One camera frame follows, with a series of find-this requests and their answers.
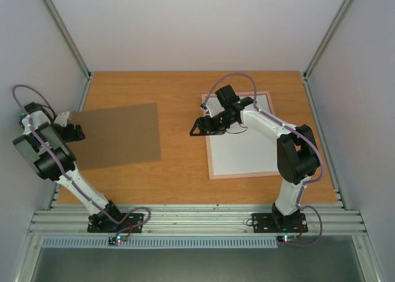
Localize right aluminium corner post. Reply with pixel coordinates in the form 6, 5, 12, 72
302, 0, 364, 79

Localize brown frame backing board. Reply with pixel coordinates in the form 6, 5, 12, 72
68, 103, 161, 171

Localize pink picture frame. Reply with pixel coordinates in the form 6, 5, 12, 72
201, 91, 282, 181

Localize aluminium rail base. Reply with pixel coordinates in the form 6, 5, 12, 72
28, 202, 367, 236

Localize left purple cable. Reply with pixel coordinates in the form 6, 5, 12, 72
11, 84, 152, 233

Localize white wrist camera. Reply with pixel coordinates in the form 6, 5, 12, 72
54, 112, 71, 127
202, 97, 223, 117

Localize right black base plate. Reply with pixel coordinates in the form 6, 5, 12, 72
251, 213, 309, 234

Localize grey slotted cable duct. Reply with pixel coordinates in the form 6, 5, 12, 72
42, 236, 278, 249

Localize aluminium corner post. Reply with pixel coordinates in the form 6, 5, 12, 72
33, 0, 93, 79
302, 0, 364, 79

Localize left aluminium corner post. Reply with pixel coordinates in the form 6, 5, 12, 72
33, 0, 93, 79

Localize left controller board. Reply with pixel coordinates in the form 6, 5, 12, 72
107, 235, 128, 246

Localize purple cable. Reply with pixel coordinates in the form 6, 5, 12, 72
202, 73, 325, 248
11, 84, 152, 233

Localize right controller board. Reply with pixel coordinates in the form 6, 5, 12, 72
277, 234, 299, 243

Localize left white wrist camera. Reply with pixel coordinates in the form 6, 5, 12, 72
54, 112, 71, 127

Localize controller board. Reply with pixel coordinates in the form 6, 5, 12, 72
107, 235, 128, 246
277, 234, 299, 243

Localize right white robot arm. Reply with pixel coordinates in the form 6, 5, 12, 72
189, 85, 323, 232

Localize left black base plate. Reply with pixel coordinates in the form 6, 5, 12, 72
87, 213, 144, 233

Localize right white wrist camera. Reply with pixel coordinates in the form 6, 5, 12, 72
202, 97, 223, 117

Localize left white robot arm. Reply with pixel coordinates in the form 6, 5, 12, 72
13, 102, 125, 232

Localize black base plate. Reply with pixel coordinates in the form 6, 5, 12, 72
87, 213, 144, 233
251, 213, 309, 234

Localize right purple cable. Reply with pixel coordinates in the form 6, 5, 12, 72
202, 73, 325, 248

